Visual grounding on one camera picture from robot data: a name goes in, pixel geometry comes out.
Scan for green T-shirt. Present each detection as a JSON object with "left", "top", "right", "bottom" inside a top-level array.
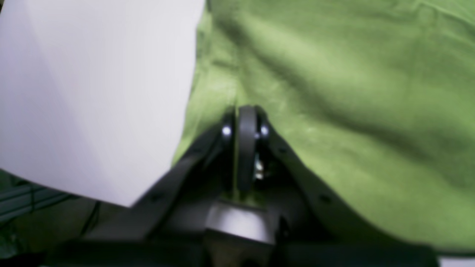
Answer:
[{"left": 173, "top": 0, "right": 475, "bottom": 253}]

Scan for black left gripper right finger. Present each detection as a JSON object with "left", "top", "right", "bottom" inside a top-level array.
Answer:
[{"left": 236, "top": 105, "right": 371, "bottom": 241}]

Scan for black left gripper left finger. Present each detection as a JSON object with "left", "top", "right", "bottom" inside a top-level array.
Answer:
[{"left": 85, "top": 108, "right": 235, "bottom": 241}]

